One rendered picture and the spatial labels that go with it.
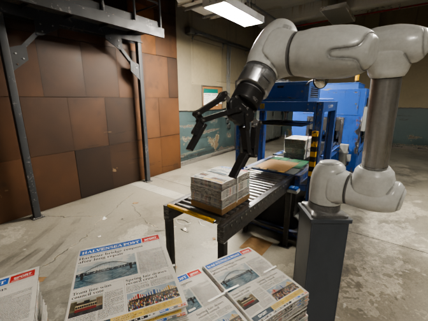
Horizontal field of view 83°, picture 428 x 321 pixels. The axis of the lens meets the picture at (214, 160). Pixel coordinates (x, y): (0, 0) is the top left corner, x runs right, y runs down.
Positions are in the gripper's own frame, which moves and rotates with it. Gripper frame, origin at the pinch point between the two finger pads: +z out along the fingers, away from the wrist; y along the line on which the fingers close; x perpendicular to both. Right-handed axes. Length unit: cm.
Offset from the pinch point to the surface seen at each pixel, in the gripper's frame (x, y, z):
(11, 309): 22, -19, 55
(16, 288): 30, -20, 54
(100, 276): 24.2, -2.8, 42.8
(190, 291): 34, 35, 43
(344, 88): 223, 268, -279
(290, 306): 11, 63, 29
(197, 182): 105, 49, -2
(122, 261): 28.4, 2.3, 38.2
